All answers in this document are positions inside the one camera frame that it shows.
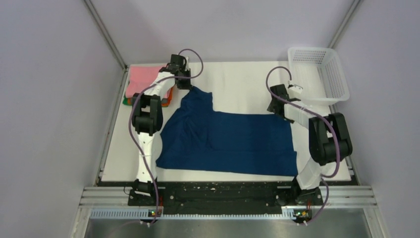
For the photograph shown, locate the navy blue t shirt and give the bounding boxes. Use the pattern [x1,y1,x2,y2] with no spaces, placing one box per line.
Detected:
[156,87,298,177]

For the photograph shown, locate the white plastic basket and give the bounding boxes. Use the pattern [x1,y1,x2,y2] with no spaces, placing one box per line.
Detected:
[288,47,350,106]

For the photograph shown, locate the white slotted cable duct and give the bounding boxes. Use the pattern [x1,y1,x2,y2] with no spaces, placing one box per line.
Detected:
[90,208,296,220]

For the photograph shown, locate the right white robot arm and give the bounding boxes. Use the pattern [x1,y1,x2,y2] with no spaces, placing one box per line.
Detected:
[267,84,353,205]

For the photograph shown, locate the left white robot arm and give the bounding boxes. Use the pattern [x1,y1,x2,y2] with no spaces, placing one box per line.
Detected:
[127,53,194,207]

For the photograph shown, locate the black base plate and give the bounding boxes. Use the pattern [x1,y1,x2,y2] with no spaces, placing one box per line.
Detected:
[128,181,323,215]

